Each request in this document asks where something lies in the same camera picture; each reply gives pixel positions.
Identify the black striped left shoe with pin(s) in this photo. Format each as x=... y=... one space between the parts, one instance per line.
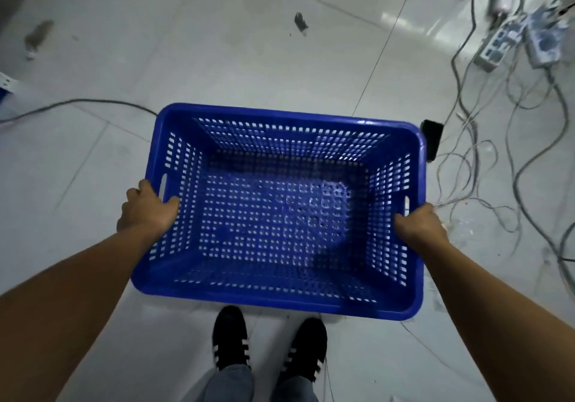
x=230 y=336

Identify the blue perforated plastic basket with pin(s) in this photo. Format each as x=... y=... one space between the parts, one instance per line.
x=287 y=217

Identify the grey jeans right leg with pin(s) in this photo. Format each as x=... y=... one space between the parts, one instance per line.
x=294 y=388

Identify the black rectangular device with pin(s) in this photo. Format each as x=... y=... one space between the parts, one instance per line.
x=431 y=137

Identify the person's right hand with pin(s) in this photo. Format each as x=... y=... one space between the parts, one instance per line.
x=422 y=226

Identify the white power strip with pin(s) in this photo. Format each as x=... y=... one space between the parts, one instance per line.
x=544 y=36
x=498 y=42

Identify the black striped shoe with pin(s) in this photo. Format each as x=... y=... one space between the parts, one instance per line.
x=304 y=350
x=230 y=336

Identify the person's left thumb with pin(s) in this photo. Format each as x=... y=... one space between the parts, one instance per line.
x=169 y=203

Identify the grey jeans leg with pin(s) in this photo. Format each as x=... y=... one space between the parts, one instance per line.
x=227 y=384
x=294 y=388

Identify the person's right thumb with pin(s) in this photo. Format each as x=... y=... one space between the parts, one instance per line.
x=404 y=218

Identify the person's right forearm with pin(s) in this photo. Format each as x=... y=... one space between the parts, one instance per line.
x=498 y=316

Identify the black striped right shoe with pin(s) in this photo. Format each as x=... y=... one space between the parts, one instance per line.
x=304 y=350

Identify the grey jeans left leg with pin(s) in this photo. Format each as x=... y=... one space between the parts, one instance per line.
x=227 y=384

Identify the white blue shelf corner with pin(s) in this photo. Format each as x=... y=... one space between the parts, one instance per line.
x=6 y=85

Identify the dark debris scrap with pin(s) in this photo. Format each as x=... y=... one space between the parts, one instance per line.
x=300 y=22

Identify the person's left hand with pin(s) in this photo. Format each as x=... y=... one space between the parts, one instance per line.
x=144 y=213

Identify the person's left forearm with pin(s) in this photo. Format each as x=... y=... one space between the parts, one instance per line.
x=58 y=307

